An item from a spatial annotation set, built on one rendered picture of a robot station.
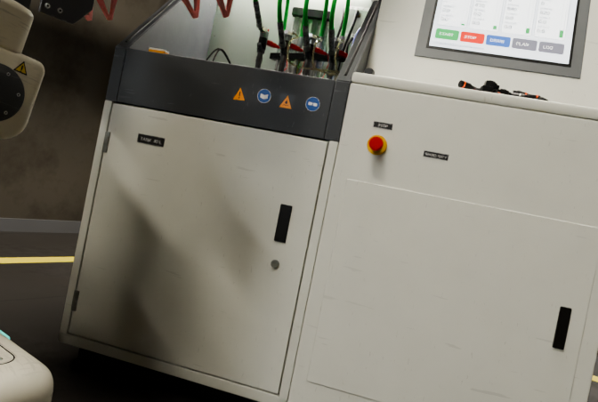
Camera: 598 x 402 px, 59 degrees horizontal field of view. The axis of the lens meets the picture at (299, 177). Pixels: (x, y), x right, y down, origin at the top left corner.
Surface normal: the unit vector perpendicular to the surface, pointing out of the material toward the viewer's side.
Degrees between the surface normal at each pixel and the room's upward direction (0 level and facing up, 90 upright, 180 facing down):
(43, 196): 90
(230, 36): 90
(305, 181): 90
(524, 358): 90
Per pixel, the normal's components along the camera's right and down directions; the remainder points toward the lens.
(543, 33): -0.16, -0.27
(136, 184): -0.22, -0.04
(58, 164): 0.80, 0.16
